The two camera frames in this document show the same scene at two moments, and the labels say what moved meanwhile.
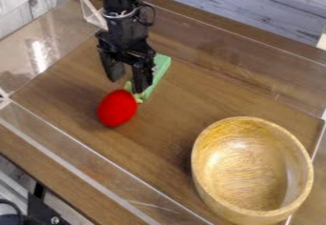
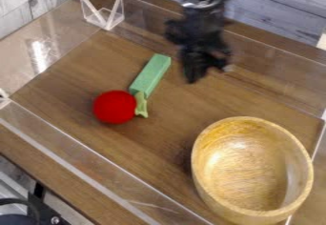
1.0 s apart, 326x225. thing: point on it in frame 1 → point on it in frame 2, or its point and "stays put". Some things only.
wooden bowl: x=252 y=171 stays put
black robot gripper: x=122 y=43 → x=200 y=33
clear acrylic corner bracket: x=94 y=15 stays put
